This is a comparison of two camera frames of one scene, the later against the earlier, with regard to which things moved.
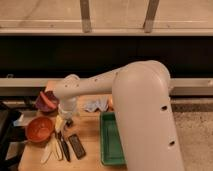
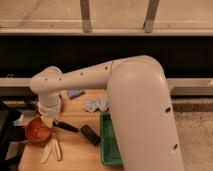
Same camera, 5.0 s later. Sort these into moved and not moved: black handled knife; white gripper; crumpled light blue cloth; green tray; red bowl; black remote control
Moved: black remote control; white gripper; black handled knife
Not moved: green tray; red bowl; crumpled light blue cloth
